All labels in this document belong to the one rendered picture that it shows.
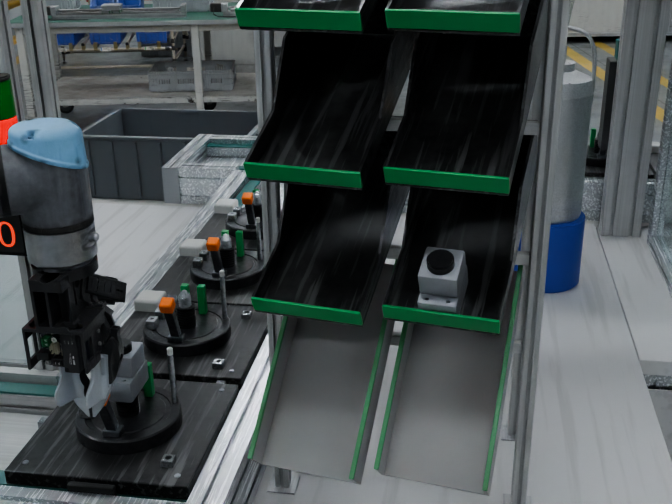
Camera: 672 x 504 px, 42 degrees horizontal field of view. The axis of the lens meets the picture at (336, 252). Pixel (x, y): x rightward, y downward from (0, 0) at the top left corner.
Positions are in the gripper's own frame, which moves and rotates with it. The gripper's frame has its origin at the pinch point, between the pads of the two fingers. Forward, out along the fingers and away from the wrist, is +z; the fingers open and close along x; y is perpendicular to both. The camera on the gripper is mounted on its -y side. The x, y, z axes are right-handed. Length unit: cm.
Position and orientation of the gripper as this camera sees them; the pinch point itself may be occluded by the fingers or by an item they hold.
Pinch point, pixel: (93, 403)
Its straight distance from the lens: 112.2
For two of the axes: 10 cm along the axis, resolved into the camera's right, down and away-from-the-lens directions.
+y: -1.5, 3.9, -9.1
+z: 0.1, 9.2, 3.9
